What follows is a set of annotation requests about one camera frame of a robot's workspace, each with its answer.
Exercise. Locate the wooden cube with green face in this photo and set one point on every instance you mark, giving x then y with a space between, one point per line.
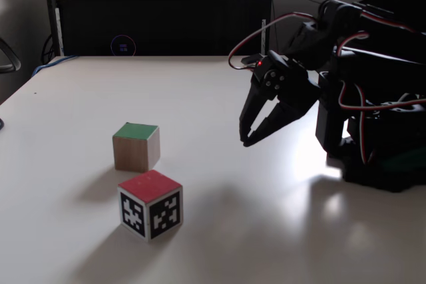
133 151

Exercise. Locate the red blue cube with markers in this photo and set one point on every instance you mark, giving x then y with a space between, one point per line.
149 186

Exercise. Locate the black computer case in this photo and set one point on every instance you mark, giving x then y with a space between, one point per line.
166 21

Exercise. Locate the black chair armrest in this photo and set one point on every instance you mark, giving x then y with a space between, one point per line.
10 61

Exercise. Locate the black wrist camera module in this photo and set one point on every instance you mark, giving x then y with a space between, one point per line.
251 59

